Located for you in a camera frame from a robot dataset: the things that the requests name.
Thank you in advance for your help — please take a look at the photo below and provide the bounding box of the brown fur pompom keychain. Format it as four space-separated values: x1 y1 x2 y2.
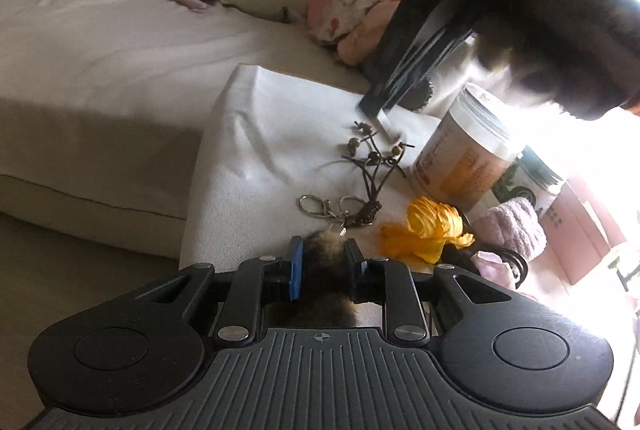
294 121 410 328

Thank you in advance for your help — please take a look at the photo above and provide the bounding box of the yellow fabric flower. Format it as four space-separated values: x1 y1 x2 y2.
378 196 475 273

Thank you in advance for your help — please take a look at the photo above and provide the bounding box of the black hair claw clip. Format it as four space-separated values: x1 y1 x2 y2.
440 241 529 290

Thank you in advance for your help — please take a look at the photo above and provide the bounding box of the pink floral blanket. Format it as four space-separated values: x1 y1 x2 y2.
307 0 401 67

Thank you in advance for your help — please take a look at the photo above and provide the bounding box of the orange label plastic jar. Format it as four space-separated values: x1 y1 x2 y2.
409 83 524 212

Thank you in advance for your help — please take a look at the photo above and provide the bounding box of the green lid glass jar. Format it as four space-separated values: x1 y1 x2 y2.
491 147 566 219

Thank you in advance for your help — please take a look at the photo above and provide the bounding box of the purple fluffy scrunchie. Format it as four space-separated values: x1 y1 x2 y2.
472 197 547 262

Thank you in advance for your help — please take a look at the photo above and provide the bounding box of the pink storage box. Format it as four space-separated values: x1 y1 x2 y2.
522 181 628 295

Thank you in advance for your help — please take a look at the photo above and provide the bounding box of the beige sofa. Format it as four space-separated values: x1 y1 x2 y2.
1 0 368 257

